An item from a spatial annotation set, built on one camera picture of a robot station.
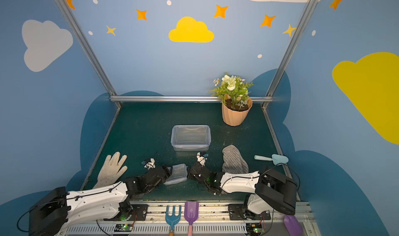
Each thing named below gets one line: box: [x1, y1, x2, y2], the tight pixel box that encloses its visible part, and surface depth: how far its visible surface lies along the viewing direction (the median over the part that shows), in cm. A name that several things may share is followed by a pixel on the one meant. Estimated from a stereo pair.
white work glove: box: [92, 151, 128, 189], surface depth 90 cm
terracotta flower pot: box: [221, 94, 254, 127], surface depth 103 cm
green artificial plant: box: [207, 74, 254, 111], surface depth 95 cm
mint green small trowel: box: [254, 153, 289, 166], surface depth 95 cm
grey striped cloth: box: [221, 144, 249, 174], surface depth 92 cm
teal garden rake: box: [165, 205, 182, 232], surface depth 74 cm
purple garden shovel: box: [183, 200, 199, 236], surface depth 75 cm
